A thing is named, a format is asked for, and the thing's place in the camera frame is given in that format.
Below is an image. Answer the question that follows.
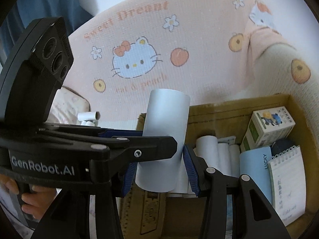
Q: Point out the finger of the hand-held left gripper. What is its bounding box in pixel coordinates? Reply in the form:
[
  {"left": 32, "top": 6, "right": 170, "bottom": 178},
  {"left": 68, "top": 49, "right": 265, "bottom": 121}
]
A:
[
  {"left": 37, "top": 123, "right": 144, "bottom": 145},
  {"left": 86, "top": 135, "right": 178, "bottom": 183}
]

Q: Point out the cardboard box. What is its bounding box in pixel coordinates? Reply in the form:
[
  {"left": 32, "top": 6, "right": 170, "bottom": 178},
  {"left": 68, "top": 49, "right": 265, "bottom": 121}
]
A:
[{"left": 117, "top": 93, "right": 313, "bottom": 239}]

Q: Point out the white spiral notepad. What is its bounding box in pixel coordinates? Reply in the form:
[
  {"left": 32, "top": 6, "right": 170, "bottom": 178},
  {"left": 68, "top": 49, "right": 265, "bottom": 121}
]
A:
[{"left": 269, "top": 146, "right": 306, "bottom": 227}]

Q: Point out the person's left hand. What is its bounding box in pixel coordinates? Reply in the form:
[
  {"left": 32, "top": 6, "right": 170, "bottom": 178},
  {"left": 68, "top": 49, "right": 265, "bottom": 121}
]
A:
[{"left": 0, "top": 174, "right": 58, "bottom": 221}]

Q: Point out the blue curtain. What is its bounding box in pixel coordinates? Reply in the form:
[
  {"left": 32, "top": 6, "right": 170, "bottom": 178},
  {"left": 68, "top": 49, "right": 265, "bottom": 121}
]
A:
[{"left": 0, "top": 0, "right": 99, "bottom": 63}]

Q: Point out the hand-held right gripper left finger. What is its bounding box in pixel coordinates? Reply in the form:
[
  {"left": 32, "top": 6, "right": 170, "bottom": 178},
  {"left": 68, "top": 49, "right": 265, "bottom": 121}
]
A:
[{"left": 30, "top": 156, "right": 139, "bottom": 239}]

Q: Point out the cream printed pillow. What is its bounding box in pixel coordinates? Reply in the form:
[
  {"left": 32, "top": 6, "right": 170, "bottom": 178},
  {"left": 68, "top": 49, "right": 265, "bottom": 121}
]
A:
[{"left": 48, "top": 87, "right": 90, "bottom": 125}]

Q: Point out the green white carton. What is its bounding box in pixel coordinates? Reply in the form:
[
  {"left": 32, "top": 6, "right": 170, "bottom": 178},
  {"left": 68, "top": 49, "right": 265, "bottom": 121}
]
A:
[{"left": 240, "top": 106, "right": 296, "bottom": 152}]

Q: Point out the dark blue round object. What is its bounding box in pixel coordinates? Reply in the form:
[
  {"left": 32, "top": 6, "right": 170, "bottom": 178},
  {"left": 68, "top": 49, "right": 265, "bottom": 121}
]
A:
[{"left": 270, "top": 137, "right": 296, "bottom": 157}]

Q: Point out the white paper slip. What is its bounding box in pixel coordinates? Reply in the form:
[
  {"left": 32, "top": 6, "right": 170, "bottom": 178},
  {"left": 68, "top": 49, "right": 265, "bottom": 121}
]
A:
[{"left": 217, "top": 136, "right": 237, "bottom": 145}]

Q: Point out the pile of white paper tubes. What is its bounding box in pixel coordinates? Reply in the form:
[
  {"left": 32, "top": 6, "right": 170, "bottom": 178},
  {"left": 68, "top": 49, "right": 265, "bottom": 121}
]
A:
[{"left": 78, "top": 112, "right": 100, "bottom": 127}]

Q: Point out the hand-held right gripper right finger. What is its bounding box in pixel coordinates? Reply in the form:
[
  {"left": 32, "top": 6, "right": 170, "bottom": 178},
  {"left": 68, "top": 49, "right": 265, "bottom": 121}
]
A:
[{"left": 183, "top": 144, "right": 292, "bottom": 239}]

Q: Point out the light blue notebook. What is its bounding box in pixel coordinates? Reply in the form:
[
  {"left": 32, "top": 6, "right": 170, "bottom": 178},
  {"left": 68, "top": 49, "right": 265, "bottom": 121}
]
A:
[{"left": 239, "top": 146, "right": 273, "bottom": 205}]

